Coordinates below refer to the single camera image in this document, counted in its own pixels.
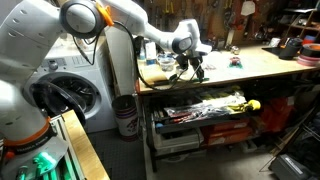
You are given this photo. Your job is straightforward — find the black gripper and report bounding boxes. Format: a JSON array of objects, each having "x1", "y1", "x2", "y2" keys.
[{"x1": 189, "y1": 54, "x2": 206, "y2": 82}]

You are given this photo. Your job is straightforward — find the brown wooden board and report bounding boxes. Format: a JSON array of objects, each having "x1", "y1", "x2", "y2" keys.
[{"x1": 141, "y1": 63, "x2": 170, "y2": 86}]

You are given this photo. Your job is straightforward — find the clear plastic bags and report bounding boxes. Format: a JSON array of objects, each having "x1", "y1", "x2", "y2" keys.
[{"x1": 203, "y1": 61, "x2": 218, "y2": 72}]

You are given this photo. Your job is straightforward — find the clear bag of tools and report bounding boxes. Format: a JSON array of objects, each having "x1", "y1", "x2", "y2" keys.
[{"x1": 163, "y1": 93, "x2": 248, "y2": 118}]

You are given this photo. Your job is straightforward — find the red and green toy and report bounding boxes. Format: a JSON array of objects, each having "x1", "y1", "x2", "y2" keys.
[{"x1": 227, "y1": 55, "x2": 244, "y2": 70}]

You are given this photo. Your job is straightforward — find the shiny metal part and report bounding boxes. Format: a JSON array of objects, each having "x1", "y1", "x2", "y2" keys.
[{"x1": 229, "y1": 45, "x2": 241, "y2": 56}]

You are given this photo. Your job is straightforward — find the black tool tray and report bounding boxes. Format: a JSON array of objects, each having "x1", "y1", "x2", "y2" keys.
[{"x1": 151, "y1": 99, "x2": 252, "y2": 135}]

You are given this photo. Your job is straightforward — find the orange cardboard box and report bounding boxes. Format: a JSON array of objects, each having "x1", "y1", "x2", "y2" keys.
[
  {"x1": 201, "y1": 126, "x2": 255, "y2": 147},
  {"x1": 209, "y1": 118, "x2": 251, "y2": 132}
]

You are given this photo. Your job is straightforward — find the wooden top workbench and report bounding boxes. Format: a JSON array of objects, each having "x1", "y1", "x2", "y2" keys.
[{"x1": 134, "y1": 44, "x2": 320, "y2": 173}]

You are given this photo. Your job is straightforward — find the yellow glove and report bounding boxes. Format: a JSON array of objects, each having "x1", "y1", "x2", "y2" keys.
[{"x1": 229, "y1": 99, "x2": 262, "y2": 113}]

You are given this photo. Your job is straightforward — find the white cabinet panel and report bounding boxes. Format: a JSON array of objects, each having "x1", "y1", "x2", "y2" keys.
[{"x1": 105, "y1": 24, "x2": 138, "y2": 96}]

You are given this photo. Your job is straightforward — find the white scraper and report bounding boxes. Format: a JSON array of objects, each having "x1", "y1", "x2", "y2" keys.
[{"x1": 240, "y1": 0, "x2": 257, "y2": 17}]

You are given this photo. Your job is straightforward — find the white plastic bucket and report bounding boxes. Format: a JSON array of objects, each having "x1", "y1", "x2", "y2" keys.
[{"x1": 111, "y1": 94, "x2": 139, "y2": 142}]

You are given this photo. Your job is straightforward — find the black cylinder cup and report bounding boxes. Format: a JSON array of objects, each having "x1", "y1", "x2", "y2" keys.
[{"x1": 278, "y1": 37, "x2": 304, "y2": 61}]

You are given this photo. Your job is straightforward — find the white front-load washing machine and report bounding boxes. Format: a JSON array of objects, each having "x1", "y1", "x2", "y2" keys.
[{"x1": 23, "y1": 36, "x2": 118, "y2": 134}]

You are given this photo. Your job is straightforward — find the pink disc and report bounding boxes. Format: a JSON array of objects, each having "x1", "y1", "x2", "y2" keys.
[{"x1": 296, "y1": 54, "x2": 320, "y2": 67}]

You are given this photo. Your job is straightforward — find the black tape roll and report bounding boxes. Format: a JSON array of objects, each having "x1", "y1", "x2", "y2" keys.
[{"x1": 300, "y1": 43, "x2": 320, "y2": 58}]

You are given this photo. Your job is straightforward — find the wooden cubby organizer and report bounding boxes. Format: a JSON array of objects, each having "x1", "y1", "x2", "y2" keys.
[{"x1": 283, "y1": 7, "x2": 320, "y2": 45}]

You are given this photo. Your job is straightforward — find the black floor box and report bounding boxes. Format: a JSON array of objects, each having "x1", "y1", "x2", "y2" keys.
[{"x1": 268, "y1": 153, "x2": 316, "y2": 180}]

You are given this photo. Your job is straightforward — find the light wooden plank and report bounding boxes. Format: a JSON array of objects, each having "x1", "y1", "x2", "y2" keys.
[{"x1": 61, "y1": 109, "x2": 111, "y2": 180}]

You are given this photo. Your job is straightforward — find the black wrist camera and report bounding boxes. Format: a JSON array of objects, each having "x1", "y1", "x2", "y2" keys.
[{"x1": 175, "y1": 54, "x2": 190, "y2": 71}]

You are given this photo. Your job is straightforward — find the pegboard tool wall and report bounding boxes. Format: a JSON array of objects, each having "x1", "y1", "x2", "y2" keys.
[{"x1": 143, "y1": 0, "x2": 288, "y2": 51}]

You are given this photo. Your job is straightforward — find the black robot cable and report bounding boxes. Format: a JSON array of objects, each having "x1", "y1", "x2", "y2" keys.
[{"x1": 71, "y1": 19, "x2": 204, "y2": 92}]

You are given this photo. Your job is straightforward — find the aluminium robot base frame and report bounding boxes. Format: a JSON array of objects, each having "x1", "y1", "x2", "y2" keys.
[{"x1": 14, "y1": 114, "x2": 87, "y2": 180}]

